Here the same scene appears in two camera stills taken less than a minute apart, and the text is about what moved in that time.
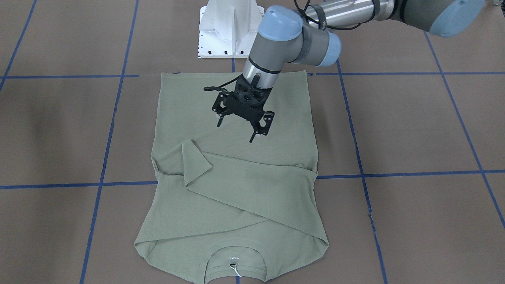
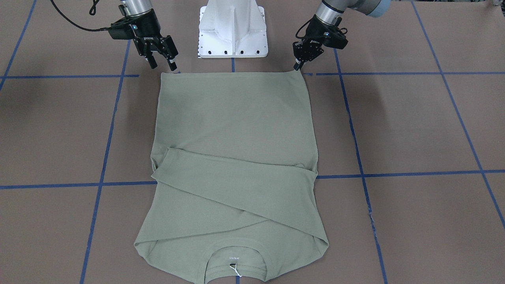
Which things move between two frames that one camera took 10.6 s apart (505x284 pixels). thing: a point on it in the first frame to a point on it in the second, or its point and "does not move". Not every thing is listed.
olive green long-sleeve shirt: [235, 212] does not move
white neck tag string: [236, 271] does not move
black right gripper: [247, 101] to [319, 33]
